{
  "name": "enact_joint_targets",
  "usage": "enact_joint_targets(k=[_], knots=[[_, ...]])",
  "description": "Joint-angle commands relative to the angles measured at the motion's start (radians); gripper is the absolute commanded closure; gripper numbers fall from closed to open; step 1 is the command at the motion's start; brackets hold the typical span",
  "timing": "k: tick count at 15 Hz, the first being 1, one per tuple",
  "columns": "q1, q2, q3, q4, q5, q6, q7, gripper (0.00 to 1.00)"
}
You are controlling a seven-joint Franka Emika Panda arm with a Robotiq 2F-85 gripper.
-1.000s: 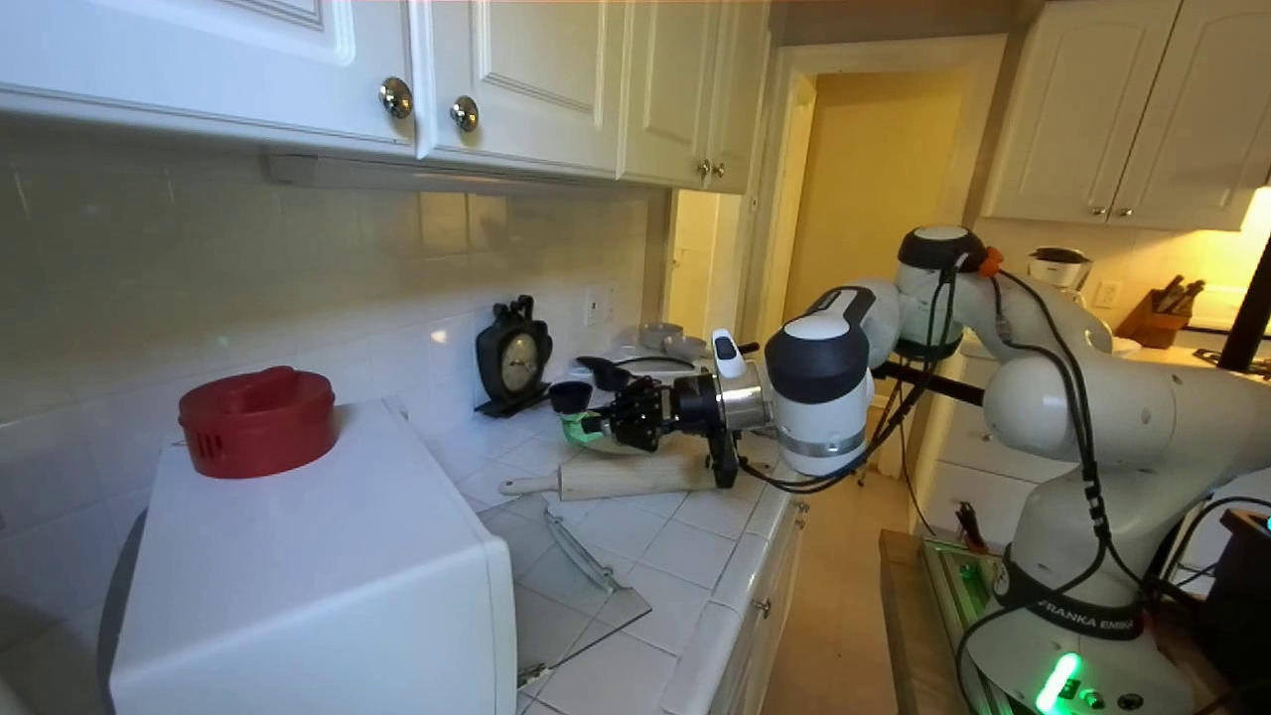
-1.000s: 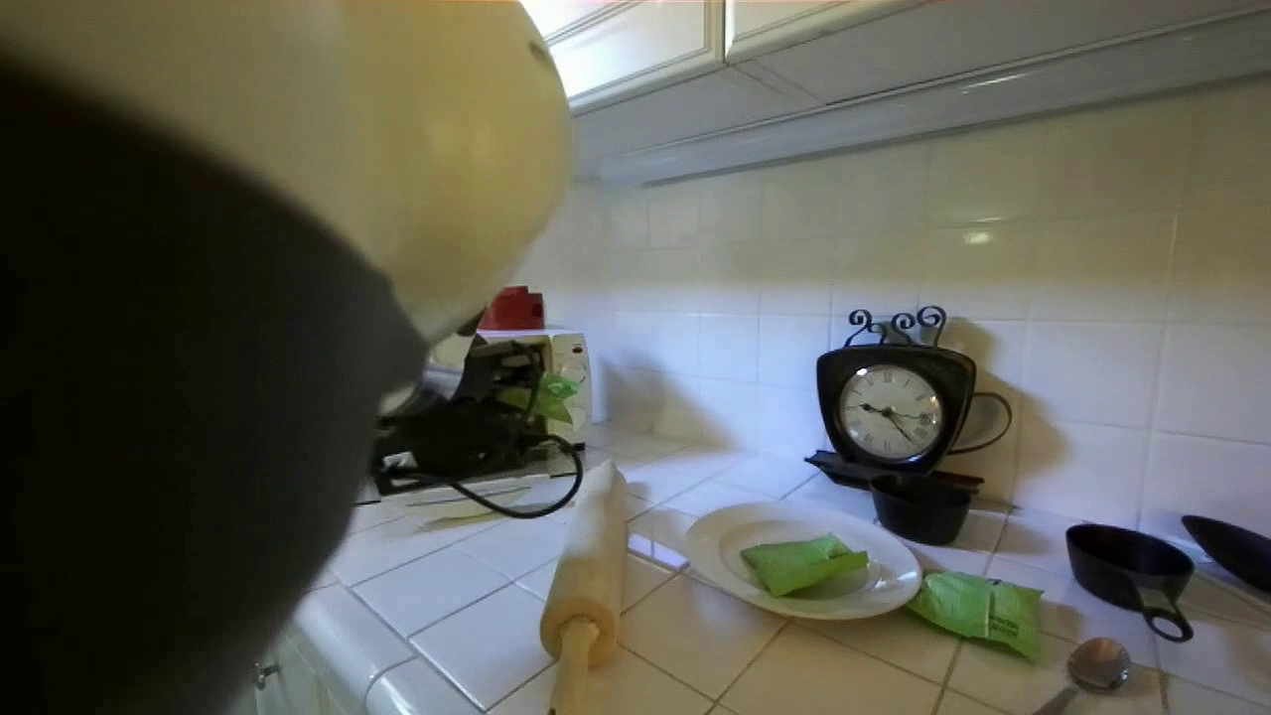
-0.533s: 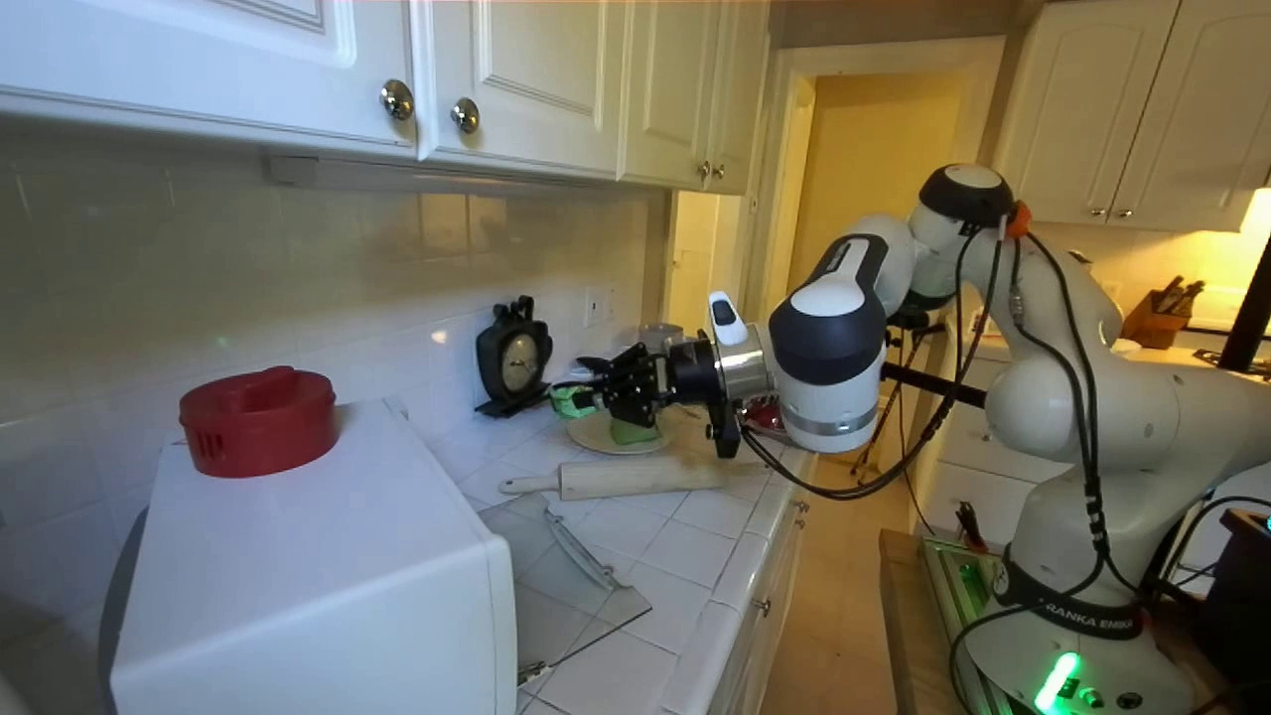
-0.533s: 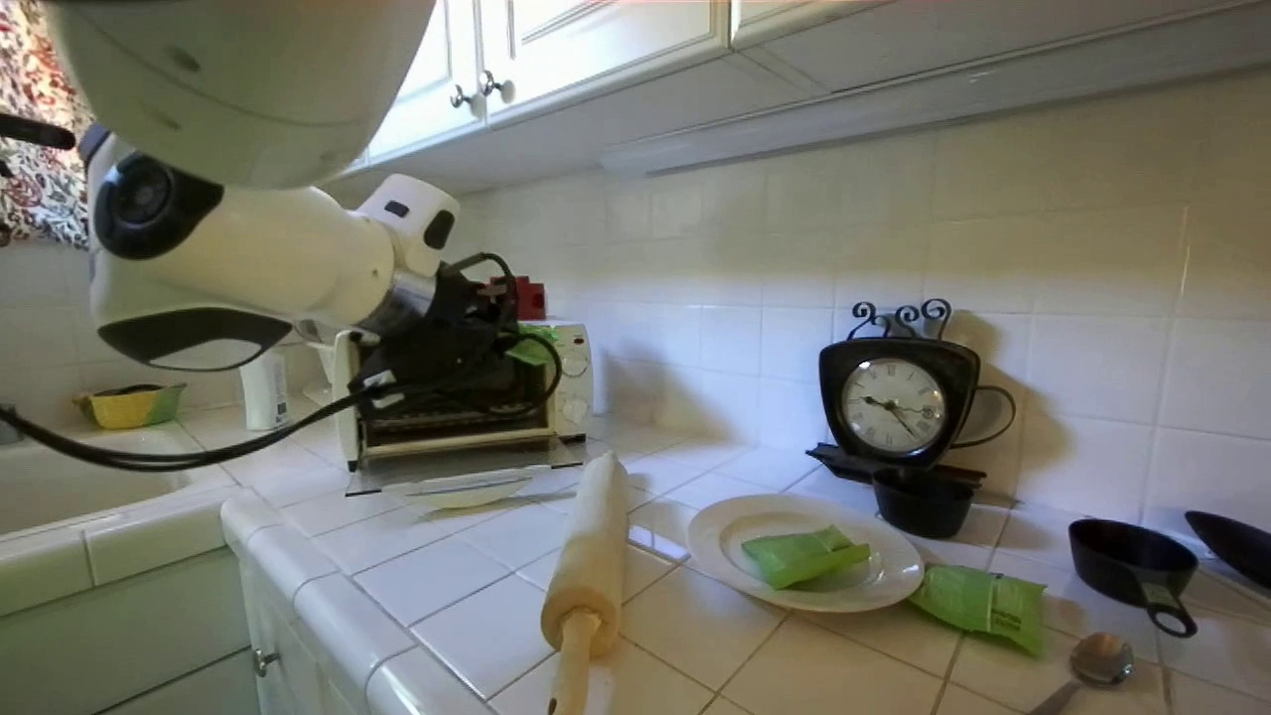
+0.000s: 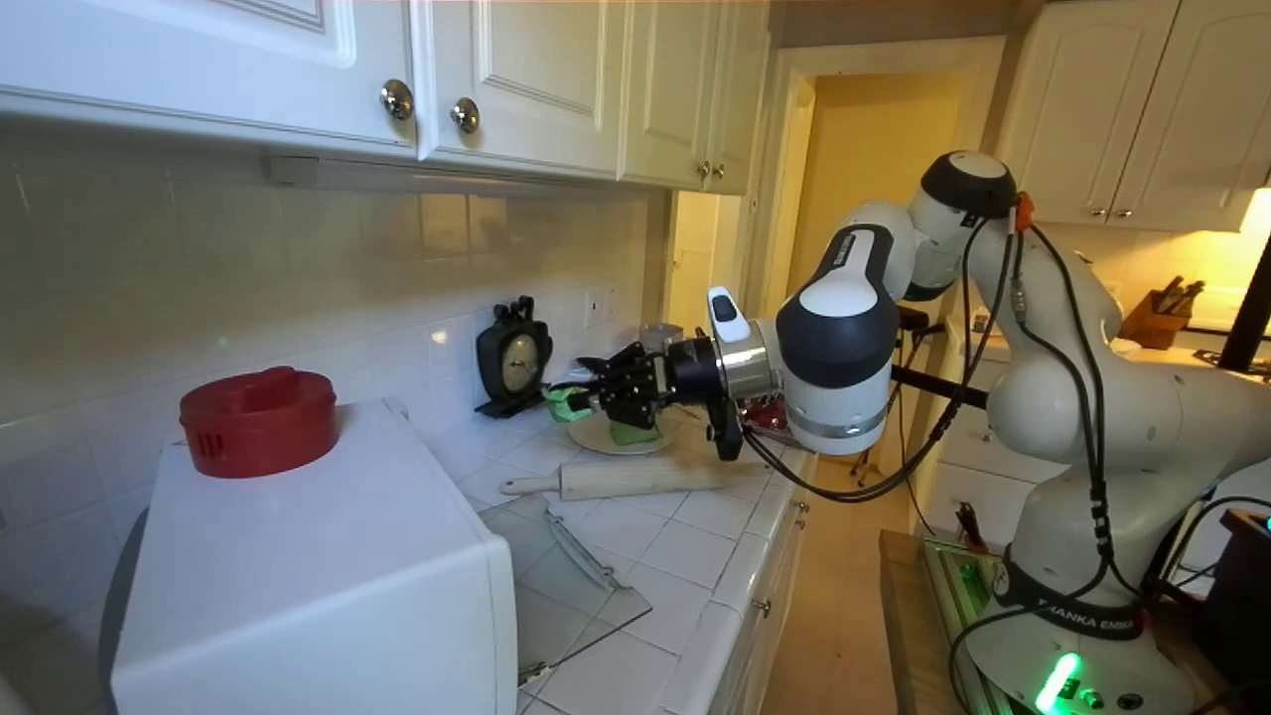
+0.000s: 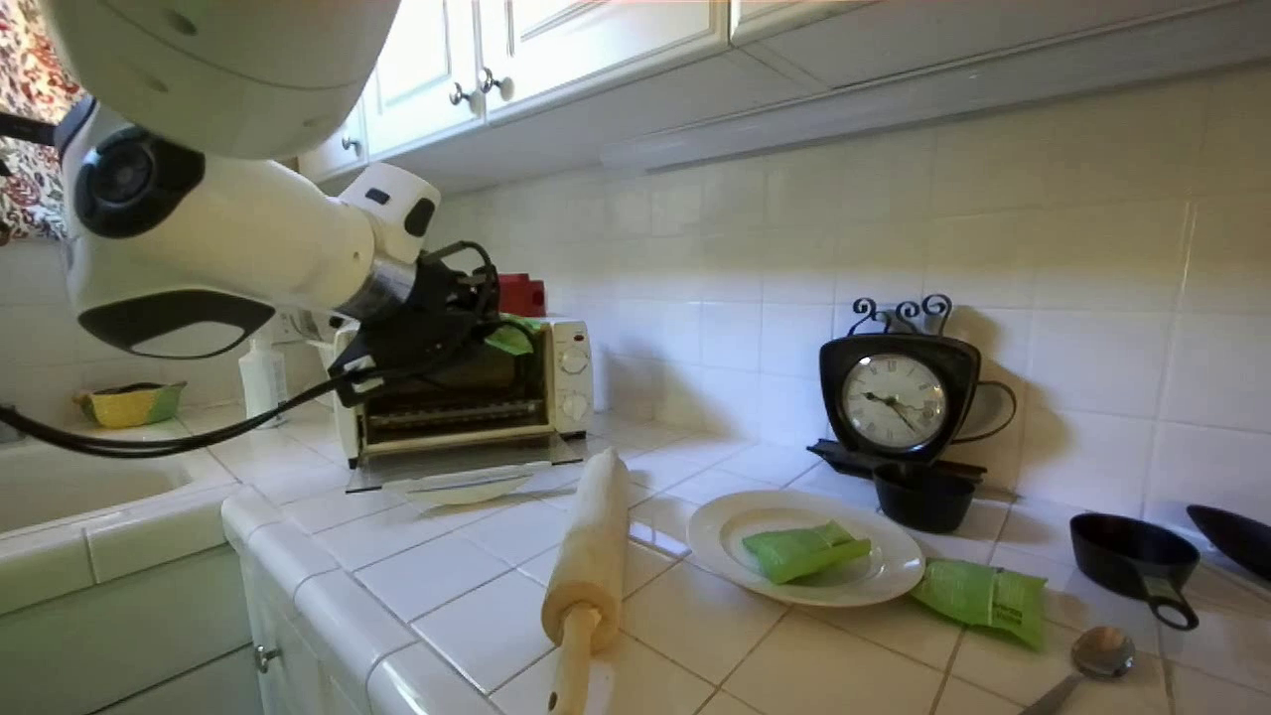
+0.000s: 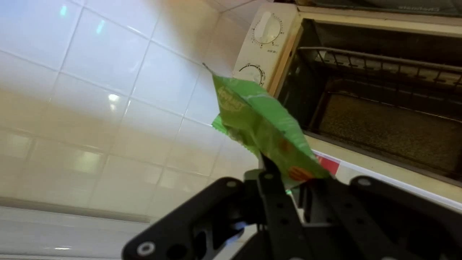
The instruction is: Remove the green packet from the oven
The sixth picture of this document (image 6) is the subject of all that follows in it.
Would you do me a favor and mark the black teacup-shaped clock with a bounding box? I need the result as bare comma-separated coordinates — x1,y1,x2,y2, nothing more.
806,291,1019,484

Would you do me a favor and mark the red round container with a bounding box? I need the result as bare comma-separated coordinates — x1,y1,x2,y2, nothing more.
496,271,550,322

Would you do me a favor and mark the black measuring cup with handle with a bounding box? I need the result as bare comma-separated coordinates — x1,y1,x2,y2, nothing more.
1063,513,1204,636

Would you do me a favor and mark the floral curtain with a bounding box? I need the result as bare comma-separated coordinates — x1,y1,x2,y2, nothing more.
0,0,88,246

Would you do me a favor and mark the metal spoon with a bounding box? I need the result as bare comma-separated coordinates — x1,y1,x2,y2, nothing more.
1019,624,1139,715

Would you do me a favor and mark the large black measuring cup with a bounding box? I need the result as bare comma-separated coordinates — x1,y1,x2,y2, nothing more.
1182,500,1271,589

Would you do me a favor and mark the white lower cabinet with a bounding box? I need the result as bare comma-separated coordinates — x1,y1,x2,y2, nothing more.
0,545,369,715

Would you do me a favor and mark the white round plate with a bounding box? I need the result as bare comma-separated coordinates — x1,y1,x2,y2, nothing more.
684,487,929,612

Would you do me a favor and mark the wooden rolling pin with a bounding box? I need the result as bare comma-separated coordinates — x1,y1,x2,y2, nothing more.
534,446,634,715

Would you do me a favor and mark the small black cup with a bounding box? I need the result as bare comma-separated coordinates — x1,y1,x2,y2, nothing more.
869,461,986,541

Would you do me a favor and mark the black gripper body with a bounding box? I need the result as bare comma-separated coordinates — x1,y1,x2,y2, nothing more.
328,250,508,410

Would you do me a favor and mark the white sink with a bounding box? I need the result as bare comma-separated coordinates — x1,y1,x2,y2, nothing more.
0,426,240,620

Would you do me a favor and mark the white toaster oven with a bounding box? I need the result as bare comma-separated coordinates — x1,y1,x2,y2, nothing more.
336,309,594,472

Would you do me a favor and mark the white cabinet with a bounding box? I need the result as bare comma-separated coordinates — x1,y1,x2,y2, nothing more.
288,0,1271,191
0,545,369,715

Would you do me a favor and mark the white upper cabinet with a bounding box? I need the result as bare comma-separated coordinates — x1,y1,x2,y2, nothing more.
288,0,1271,191

